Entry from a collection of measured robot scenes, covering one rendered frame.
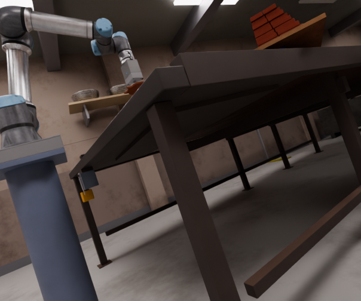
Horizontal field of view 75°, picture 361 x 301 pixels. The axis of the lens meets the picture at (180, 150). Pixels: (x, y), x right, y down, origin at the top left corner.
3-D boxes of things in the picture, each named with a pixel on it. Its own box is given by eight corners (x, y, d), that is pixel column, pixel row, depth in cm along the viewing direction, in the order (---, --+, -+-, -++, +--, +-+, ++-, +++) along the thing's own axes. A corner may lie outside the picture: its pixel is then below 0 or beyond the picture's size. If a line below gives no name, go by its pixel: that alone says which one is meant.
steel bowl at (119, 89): (130, 100, 416) (128, 92, 417) (135, 91, 381) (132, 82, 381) (108, 104, 399) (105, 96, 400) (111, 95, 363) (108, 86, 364)
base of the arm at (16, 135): (1, 152, 83) (-9, 125, 84) (3, 160, 95) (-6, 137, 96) (48, 141, 92) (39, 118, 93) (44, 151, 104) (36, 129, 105)
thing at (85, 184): (85, 194, 167) (77, 170, 168) (82, 195, 179) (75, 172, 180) (100, 189, 173) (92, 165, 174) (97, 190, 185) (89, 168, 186)
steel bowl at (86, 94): (100, 106, 395) (97, 97, 395) (103, 97, 357) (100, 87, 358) (74, 111, 377) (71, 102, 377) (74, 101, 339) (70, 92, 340)
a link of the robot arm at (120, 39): (109, 40, 130) (125, 38, 133) (116, 58, 130) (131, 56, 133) (110, 31, 123) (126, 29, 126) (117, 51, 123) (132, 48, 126)
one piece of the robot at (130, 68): (139, 52, 128) (149, 80, 127) (132, 61, 135) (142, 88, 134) (123, 52, 122) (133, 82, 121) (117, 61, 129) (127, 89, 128)
